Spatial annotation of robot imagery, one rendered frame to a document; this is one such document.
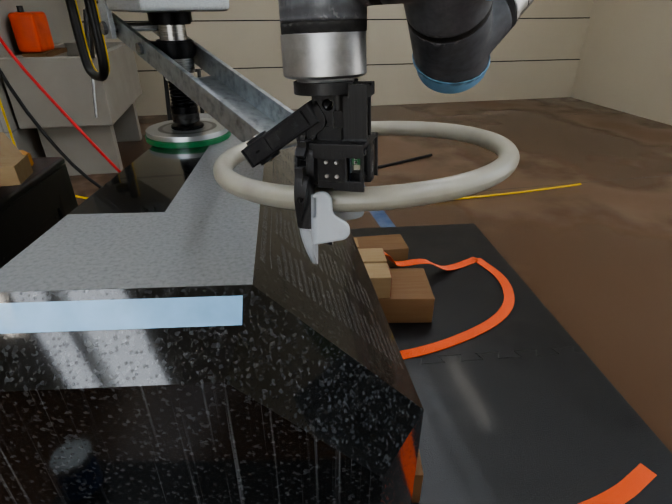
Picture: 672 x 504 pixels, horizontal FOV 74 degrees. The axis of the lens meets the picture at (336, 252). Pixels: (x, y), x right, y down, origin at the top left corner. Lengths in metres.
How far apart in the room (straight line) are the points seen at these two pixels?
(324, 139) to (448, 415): 1.22
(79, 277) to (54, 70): 3.15
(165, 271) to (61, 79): 3.18
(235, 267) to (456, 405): 1.14
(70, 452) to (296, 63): 0.57
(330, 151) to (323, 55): 0.10
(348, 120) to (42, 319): 0.45
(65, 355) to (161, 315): 0.12
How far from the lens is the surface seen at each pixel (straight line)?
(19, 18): 4.15
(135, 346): 0.62
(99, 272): 0.69
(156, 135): 1.25
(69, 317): 0.66
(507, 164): 0.66
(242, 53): 5.82
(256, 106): 1.09
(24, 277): 0.73
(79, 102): 3.78
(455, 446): 1.52
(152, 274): 0.65
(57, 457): 0.76
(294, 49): 0.49
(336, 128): 0.52
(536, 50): 7.02
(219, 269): 0.64
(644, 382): 2.00
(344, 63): 0.49
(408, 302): 1.86
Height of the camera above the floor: 1.19
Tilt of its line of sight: 29 degrees down
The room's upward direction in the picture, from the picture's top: straight up
